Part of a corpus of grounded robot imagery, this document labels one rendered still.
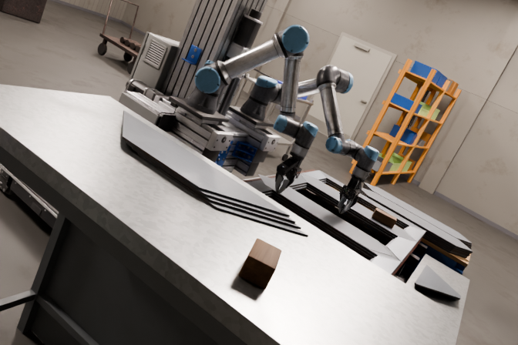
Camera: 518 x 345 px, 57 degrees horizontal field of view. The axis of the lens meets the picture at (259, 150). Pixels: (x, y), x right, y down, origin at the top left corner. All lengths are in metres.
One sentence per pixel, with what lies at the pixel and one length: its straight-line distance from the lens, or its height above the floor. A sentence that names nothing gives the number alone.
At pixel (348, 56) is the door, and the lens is 10.60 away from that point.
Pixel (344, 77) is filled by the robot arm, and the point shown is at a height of 1.45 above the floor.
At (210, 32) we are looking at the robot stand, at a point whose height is 1.37.
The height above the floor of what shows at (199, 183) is 1.07.
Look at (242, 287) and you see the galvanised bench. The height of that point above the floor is 1.05.
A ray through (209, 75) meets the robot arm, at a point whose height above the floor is 1.23.
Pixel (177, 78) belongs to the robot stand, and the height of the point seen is 1.08.
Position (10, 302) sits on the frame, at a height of 0.20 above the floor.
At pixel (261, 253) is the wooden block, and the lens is 0.97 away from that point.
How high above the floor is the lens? 1.50
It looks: 13 degrees down
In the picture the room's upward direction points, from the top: 25 degrees clockwise
